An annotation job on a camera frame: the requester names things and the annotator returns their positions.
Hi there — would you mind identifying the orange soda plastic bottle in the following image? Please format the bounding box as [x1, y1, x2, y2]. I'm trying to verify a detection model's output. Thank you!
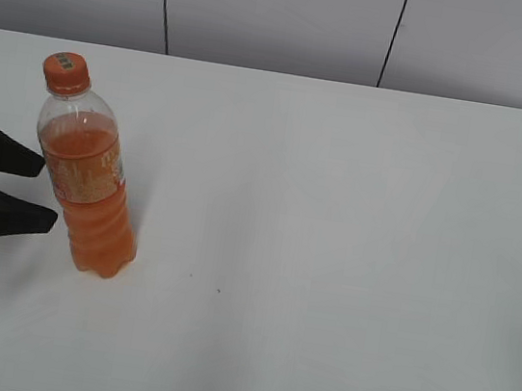
[16, 75, 160, 283]

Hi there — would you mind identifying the orange bottle cap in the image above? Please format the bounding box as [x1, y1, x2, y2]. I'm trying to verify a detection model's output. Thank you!
[42, 51, 91, 97]

